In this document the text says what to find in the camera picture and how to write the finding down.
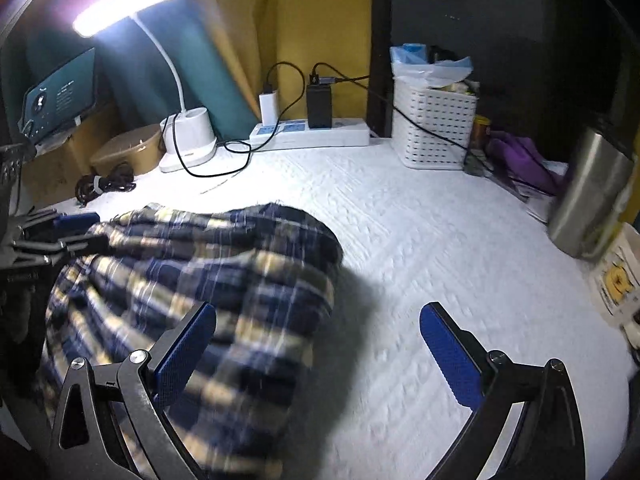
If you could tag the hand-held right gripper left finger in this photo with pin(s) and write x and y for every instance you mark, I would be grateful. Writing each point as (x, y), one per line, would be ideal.
(182, 352)

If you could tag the round beige container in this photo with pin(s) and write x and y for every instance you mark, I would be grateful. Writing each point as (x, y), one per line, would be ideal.
(127, 150)

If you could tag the white mug with yellow print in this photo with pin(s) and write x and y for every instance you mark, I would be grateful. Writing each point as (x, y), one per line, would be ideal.
(617, 275)

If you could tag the teal curtain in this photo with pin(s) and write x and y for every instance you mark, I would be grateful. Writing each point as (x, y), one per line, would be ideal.
(190, 70)

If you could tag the white desk lamp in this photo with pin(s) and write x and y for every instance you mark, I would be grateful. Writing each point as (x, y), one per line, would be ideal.
(192, 132)

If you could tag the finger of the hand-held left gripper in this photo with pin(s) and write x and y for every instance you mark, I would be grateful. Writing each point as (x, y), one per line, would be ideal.
(75, 221)
(60, 250)

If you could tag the cardboard box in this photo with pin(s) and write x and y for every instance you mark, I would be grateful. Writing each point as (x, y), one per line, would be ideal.
(55, 165)

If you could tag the blue plaid pants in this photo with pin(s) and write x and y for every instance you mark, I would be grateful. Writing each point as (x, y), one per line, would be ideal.
(200, 300)

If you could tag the steel thermos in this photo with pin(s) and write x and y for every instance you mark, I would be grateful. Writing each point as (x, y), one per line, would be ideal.
(590, 195)

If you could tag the white charger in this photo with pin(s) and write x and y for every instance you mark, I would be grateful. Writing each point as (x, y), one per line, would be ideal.
(268, 106)

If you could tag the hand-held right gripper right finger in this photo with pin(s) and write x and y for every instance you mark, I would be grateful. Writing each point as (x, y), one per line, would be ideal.
(447, 350)

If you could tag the white plastic basket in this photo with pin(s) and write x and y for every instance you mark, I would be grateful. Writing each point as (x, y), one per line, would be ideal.
(432, 127)

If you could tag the white textured tablecloth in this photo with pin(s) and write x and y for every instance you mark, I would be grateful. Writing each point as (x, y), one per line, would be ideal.
(425, 240)

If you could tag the brown jar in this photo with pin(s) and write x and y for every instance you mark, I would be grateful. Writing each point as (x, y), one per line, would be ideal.
(482, 132)

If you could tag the black charger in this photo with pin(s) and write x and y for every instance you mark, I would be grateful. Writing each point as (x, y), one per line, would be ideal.
(319, 105)

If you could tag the stack of papers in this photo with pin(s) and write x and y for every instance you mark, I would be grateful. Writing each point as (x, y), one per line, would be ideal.
(540, 205)

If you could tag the purple cloth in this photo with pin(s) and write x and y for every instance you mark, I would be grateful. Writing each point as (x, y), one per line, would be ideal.
(520, 160)

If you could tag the white power strip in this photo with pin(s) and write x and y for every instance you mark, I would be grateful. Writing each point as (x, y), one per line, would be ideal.
(345, 132)

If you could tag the clear plastic bag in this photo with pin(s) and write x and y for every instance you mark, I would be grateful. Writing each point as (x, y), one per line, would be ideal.
(415, 62)

